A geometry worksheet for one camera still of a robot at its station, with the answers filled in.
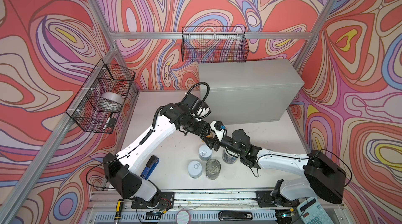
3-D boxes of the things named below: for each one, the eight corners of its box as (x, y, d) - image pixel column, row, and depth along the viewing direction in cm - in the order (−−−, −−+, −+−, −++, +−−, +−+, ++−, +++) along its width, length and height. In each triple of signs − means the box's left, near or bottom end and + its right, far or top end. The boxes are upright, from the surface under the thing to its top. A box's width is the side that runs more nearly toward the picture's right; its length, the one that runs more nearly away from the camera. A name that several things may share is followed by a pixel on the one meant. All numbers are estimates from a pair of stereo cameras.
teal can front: (187, 178, 81) (187, 175, 77) (188, 164, 86) (188, 160, 82) (202, 178, 81) (202, 175, 77) (202, 164, 86) (202, 160, 82)
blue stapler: (142, 177, 82) (140, 174, 78) (153, 158, 89) (151, 154, 85) (150, 180, 81) (148, 178, 77) (160, 160, 88) (158, 157, 84)
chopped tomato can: (206, 179, 81) (206, 173, 73) (205, 166, 86) (206, 158, 77) (219, 179, 81) (221, 173, 73) (218, 166, 86) (220, 158, 77)
